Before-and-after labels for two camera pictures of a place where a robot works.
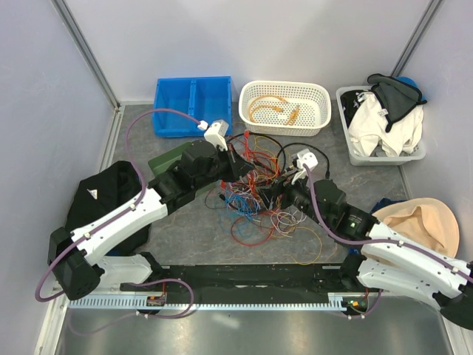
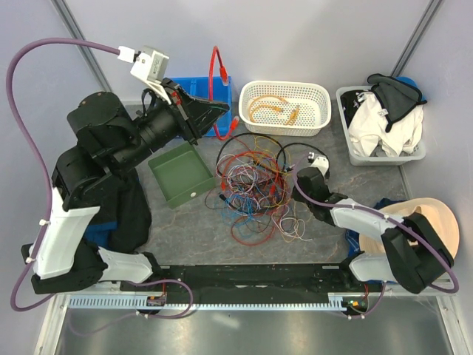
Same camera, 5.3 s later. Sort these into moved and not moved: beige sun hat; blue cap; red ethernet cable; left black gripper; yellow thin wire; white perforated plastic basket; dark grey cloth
Moved: red ethernet cable; yellow thin wire; left black gripper
Not moved: beige sun hat; dark grey cloth; white perforated plastic basket; blue cap
